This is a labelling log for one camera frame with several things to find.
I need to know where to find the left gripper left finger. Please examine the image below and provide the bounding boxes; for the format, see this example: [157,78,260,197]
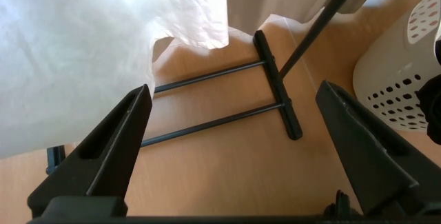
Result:
[27,84,153,218]

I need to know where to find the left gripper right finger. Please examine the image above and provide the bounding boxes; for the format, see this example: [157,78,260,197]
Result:
[315,79,441,217]

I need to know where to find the white printed t-shirt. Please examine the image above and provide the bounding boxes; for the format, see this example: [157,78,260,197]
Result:
[0,0,230,160]

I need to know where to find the white laundry basket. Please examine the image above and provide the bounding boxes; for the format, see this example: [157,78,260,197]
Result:
[351,0,441,133]

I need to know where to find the black clothes rack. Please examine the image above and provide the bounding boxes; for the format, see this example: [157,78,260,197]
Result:
[45,0,368,176]

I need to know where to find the black garment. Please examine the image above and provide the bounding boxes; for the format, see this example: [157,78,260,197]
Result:
[415,39,441,145]

